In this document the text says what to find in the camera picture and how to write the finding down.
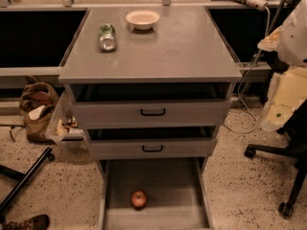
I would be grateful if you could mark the clear plastic bin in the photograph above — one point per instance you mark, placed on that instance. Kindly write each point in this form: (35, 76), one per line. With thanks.
(63, 129)

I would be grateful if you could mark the black chair base leg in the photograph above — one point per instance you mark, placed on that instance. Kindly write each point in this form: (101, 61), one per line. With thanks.
(22, 178)

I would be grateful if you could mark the grey drawer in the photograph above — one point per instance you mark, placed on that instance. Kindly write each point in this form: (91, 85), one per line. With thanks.
(128, 105)
(152, 142)
(175, 192)

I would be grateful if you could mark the brown canvas bag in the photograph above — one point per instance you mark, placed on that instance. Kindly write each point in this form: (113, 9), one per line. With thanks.
(37, 104)

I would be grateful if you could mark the green soda can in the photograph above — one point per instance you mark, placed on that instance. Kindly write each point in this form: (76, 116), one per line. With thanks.
(107, 39)

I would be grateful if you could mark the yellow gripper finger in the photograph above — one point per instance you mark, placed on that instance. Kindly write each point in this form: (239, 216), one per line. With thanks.
(287, 92)

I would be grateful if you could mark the grey bottom drawer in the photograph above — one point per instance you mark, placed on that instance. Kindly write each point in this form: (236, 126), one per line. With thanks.
(175, 192)

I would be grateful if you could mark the white bowl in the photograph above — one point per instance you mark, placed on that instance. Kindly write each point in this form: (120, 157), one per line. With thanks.
(142, 19)

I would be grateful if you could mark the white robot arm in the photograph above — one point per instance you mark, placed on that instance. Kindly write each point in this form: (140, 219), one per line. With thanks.
(290, 39)

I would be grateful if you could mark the red apple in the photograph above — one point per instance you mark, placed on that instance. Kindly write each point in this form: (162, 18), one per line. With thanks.
(138, 199)

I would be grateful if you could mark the grey middle drawer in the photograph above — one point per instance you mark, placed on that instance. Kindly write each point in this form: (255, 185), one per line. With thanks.
(152, 142)

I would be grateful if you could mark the grey drawer cabinet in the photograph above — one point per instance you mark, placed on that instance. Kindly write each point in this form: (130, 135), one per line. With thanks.
(183, 46)

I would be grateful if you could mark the black office chair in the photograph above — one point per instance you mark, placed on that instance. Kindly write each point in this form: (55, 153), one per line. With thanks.
(296, 129)

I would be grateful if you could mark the brown shoe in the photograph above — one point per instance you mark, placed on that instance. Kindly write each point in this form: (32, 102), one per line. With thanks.
(40, 222)

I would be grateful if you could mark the grey top drawer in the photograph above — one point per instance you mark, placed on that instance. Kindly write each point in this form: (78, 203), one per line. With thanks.
(128, 105)

